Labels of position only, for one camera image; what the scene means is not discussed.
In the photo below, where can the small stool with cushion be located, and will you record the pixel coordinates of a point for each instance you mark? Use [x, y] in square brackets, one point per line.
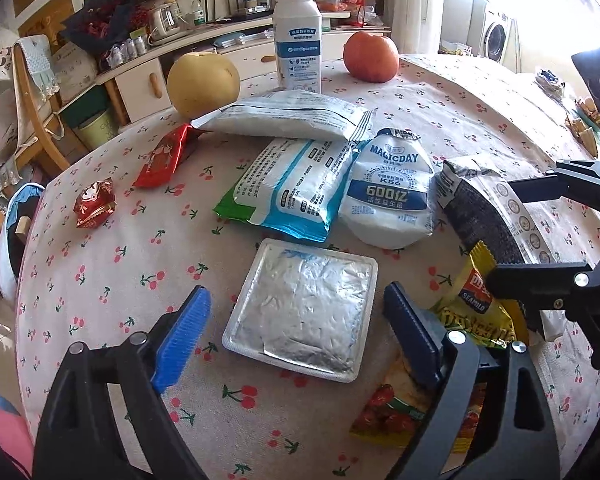
[22, 205]

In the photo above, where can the red candy wrapper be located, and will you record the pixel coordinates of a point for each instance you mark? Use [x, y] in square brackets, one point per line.
[95, 204]

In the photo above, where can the washing machine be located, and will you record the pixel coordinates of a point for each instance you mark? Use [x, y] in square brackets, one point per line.
[489, 31]

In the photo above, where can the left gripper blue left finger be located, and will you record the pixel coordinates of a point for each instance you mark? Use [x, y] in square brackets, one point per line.
[186, 325]

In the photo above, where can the pink trash bin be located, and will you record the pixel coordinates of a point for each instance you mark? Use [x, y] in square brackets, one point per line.
[16, 447]

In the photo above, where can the white grey pouch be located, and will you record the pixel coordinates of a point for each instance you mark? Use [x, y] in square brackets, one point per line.
[291, 114]

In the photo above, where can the wooden chair with cloth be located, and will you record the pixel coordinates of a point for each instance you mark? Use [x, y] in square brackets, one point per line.
[29, 122]

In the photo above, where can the yellow green oatmeal packet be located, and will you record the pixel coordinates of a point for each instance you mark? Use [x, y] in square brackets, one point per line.
[397, 408]

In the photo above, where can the yellow pear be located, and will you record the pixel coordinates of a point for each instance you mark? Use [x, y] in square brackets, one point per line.
[201, 82]

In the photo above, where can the light blue wipes packet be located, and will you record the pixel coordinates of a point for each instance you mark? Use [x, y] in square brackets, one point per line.
[293, 186]

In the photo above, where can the white tv cabinet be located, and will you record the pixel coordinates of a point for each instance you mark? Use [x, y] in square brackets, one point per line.
[137, 88]

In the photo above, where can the white milk bottle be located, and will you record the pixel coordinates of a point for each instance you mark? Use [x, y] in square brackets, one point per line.
[298, 44]

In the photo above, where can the silver foil tray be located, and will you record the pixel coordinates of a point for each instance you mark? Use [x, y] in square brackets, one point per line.
[305, 309]

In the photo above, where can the white blue coffee bag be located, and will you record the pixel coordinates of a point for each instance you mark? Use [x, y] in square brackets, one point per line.
[495, 227]

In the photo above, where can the red wedding candy packet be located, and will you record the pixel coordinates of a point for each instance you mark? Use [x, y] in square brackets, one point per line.
[162, 162]

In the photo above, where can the green waste basket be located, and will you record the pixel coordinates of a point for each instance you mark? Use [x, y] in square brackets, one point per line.
[98, 129]

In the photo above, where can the red apple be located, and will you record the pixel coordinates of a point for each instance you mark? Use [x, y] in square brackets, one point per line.
[371, 58]

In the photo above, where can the cherry print tablecloth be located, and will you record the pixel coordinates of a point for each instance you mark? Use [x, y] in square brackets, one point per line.
[378, 281]

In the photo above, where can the white magicday milk pouch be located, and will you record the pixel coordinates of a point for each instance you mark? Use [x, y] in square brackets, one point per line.
[388, 201]

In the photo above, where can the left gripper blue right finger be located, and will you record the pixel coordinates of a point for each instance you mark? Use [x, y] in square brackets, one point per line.
[420, 334]

